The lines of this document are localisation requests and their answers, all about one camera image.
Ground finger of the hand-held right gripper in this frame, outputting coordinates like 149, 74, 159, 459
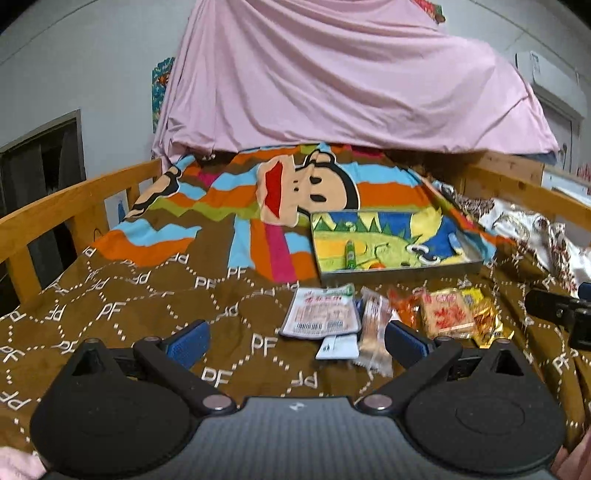
524, 288, 578, 326

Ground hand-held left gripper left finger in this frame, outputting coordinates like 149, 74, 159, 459
65, 319, 238, 416

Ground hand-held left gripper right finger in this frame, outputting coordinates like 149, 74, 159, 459
355, 319, 529, 415

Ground long clear snack packet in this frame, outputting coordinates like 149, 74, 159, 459
353, 286, 394, 377

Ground orange snack packet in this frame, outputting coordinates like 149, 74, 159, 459
387, 286, 423, 330

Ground rice cracker packet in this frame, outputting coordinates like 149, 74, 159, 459
419, 288, 476, 340

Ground metal tray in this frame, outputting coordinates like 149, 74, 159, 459
310, 207, 497, 288

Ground small white blue packet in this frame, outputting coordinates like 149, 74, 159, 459
316, 334, 360, 361

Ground white red-label snack packet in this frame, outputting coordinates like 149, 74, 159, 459
279, 285, 362, 340

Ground gold snack packet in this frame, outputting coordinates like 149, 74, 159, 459
471, 307, 505, 348

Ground yellow green snack packet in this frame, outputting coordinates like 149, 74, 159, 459
462, 286, 495, 315

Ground cartoon printed blanket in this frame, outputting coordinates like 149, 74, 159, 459
0, 143, 591, 467

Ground floral cloth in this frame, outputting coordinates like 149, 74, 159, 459
434, 180, 591, 296

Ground white door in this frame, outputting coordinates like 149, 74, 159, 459
536, 88, 587, 176

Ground pink cloth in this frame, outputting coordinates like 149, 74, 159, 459
0, 445, 47, 480

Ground white air conditioner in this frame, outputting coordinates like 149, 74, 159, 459
515, 51, 581, 91

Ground dark framed window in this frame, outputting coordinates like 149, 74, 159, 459
0, 110, 88, 303

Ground pink bed sheet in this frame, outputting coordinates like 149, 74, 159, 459
151, 0, 560, 163

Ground wooden bed frame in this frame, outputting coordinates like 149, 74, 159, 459
0, 152, 591, 305

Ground colourful wall poster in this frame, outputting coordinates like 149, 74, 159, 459
151, 56, 176, 134

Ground colourful wall decoration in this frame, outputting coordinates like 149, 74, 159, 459
413, 0, 447, 24

